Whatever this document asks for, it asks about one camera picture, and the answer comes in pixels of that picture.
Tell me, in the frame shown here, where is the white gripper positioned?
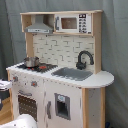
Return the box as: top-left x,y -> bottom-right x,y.
0,80 -> 12,100

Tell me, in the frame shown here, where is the white toy microwave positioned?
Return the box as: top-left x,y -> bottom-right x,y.
55,14 -> 91,33

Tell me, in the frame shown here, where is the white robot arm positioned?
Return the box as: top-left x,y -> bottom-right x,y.
0,80 -> 38,128

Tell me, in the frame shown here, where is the wooden toy kitchen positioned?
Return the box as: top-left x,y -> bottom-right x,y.
7,10 -> 114,128

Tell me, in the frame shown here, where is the left red stove knob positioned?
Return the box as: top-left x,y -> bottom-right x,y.
13,76 -> 18,82

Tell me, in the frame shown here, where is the red stove knob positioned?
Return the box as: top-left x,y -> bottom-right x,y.
31,81 -> 37,87
13,76 -> 18,82

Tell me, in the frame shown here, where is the right red stove knob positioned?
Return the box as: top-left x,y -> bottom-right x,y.
31,81 -> 37,87

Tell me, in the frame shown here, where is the toy oven door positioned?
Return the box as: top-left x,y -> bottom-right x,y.
18,90 -> 37,119

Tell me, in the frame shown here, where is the small metal pot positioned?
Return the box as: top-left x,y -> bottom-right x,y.
24,57 -> 39,67

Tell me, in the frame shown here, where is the black toy stovetop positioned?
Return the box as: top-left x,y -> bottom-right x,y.
20,63 -> 56,73

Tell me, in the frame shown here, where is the grey ice dispenser panel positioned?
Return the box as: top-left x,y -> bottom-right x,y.
54,93 -> 71,120

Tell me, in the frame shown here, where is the grey range hood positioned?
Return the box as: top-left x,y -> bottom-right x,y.
25,14 -> 54,34

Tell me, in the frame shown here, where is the grey toy sink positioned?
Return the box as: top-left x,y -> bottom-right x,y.
52,67 -> 92,81

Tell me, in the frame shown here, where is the black toy faucet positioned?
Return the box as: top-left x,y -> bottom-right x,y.
76,50 -> 94,70

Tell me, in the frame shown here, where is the grey cabinet door handle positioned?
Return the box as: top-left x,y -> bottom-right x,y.
47,101 -> 51,119

